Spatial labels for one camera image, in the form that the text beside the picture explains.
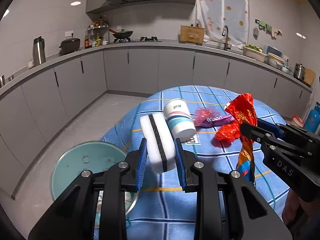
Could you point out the green hanging cloth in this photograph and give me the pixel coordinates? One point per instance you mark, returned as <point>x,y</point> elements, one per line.
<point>263,25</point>

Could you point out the blue plaid tablecloth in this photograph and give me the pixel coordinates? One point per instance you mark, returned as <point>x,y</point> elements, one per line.
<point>212,160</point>

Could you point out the person's right hand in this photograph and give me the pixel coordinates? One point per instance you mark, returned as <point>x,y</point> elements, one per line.
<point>291,210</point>

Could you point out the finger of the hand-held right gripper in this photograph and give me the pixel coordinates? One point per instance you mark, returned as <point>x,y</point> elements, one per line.
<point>257,135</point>
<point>272,129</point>

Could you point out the black kitchen faucet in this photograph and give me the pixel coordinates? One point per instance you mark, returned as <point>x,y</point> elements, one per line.
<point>225,37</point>

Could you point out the grey kitchen counter cabinets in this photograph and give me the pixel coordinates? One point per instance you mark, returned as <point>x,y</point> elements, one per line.
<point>175,65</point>

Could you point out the yellow oil bottle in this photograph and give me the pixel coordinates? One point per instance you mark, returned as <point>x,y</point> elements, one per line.
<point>97,42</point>

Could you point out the dark sauce bottle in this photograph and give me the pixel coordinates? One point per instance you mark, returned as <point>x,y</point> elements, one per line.
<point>86,43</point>

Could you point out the brown wooden board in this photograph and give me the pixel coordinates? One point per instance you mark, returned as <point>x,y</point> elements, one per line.
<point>310,77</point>

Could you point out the white pot with colander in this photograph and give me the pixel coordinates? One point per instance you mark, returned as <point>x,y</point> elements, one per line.
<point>276,60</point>

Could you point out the beige plastic basin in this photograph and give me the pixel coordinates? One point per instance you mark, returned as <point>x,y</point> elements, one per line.
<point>253,54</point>

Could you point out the red snack wrapper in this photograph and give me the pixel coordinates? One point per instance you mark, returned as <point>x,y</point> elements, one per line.
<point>240,107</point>

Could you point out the steel stock pot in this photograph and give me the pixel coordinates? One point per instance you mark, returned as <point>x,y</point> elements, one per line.
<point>298,72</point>

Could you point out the black rice cooker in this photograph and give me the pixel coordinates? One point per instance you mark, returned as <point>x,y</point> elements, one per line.
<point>70,46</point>

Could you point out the black wok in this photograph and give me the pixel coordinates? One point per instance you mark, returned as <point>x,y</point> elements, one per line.
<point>122,34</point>

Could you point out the small white cup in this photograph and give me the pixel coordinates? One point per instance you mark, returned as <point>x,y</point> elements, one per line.
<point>30,64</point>

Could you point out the purple snack wrapper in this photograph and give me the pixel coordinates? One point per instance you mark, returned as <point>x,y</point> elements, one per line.
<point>217,121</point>

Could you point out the wooden knife block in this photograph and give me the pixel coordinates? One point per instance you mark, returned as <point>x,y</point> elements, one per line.
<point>192,33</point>

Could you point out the white sponge black stripe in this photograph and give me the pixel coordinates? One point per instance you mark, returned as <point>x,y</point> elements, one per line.
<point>150,142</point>

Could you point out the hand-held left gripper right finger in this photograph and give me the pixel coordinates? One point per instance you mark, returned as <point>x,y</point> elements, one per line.
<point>180,165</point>

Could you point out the hanging grey scrubber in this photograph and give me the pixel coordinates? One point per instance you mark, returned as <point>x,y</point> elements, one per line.
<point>255,32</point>

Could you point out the red white plastic bag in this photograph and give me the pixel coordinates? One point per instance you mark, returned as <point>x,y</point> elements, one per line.
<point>297,121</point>

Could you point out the steel thermos jug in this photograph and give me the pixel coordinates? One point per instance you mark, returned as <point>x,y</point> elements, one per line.
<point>39,52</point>

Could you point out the white paper cup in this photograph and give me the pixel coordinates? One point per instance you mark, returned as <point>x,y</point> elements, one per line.
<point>178,120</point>

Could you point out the blue gas cylinder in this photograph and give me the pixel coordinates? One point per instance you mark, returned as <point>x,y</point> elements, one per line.
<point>315,120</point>

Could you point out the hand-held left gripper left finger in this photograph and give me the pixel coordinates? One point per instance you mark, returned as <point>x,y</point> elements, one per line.
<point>142,160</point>

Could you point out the white printed tag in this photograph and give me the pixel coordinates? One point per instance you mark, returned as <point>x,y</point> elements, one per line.
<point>193,140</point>

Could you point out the printed window curtain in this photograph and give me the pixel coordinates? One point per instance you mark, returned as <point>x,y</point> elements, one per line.
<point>225,17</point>

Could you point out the beige hanging cloth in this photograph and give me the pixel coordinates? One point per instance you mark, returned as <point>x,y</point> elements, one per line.
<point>276,32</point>

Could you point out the metal spice rack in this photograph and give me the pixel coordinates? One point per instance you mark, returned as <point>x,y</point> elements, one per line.
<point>98,26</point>

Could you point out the green leafy vegetables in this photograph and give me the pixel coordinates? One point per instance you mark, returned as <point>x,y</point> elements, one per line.
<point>253,47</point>

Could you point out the teal plastic bin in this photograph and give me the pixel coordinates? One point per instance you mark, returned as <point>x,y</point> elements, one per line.
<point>82,160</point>

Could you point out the black gas stove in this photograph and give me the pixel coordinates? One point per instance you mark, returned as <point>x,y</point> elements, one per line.
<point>148,39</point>

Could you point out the pink plastic bag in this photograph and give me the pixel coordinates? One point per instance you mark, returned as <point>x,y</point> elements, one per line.
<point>202,115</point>

